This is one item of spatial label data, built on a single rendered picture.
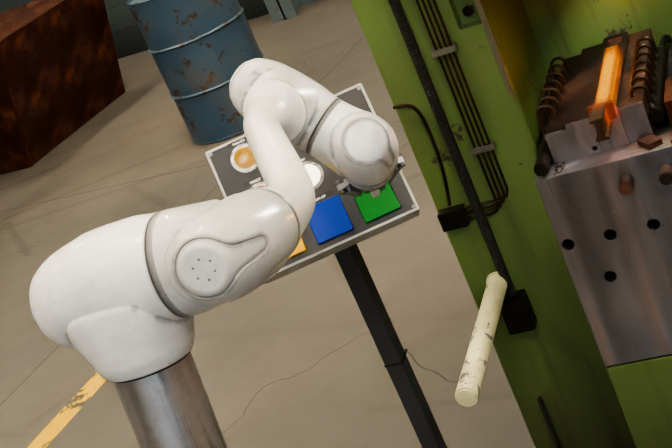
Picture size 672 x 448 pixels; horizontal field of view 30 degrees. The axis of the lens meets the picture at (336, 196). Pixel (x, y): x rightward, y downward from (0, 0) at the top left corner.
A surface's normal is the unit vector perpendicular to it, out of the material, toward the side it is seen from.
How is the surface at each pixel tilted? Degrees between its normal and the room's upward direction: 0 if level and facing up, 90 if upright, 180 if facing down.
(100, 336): 84
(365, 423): 0
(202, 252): 81
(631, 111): 90
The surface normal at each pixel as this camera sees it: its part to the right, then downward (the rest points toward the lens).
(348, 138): -0.18, -0.11
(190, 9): 0.24, 0.26
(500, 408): -0.38, -0.86
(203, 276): -0.14, 0.18
